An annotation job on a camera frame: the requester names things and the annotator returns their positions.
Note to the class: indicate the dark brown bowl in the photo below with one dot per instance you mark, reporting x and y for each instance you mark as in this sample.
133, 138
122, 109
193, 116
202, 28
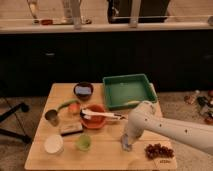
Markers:
84, 84

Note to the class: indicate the small grey-blue towel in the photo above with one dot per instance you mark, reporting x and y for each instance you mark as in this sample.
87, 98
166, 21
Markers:
124, 143

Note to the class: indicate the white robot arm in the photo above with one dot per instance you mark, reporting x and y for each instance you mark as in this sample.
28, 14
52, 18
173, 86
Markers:
142, 118

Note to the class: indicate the small red dish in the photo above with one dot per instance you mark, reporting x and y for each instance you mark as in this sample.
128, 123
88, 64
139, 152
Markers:
46, 22

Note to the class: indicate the metal measuring cup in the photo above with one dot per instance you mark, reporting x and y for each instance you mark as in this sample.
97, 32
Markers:
52, 117

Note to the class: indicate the orange bowl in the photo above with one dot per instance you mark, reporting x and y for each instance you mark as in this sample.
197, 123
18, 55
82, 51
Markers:
95, 122

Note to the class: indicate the green plastic tray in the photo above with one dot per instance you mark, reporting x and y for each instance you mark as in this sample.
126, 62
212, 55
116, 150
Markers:
125, 91

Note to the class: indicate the dark rectangular eraser block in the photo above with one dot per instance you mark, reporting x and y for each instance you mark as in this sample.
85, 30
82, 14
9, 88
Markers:
71, 128

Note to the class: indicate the white paper cup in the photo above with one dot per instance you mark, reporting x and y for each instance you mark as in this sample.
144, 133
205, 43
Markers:
54, 144

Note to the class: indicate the green-handled orange toy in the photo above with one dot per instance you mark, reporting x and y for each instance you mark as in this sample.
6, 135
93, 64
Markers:
72, 105

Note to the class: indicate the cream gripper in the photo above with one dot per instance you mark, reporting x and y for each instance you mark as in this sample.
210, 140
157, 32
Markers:
132, 138

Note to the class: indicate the green plastic cup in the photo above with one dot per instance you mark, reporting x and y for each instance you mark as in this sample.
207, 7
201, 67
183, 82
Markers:
83, 143

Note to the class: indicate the bunch of red grapes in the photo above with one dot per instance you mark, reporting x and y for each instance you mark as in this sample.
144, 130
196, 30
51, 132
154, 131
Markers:
157, 150

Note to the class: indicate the black chair base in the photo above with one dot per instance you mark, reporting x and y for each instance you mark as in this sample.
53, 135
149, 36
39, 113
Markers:
23, 107

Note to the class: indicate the blue sponge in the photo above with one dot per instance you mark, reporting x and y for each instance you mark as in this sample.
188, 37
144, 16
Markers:
82, 90

